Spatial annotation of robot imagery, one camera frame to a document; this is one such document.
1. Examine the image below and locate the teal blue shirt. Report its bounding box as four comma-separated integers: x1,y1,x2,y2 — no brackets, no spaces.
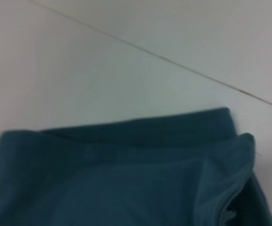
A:
0,107,272,226

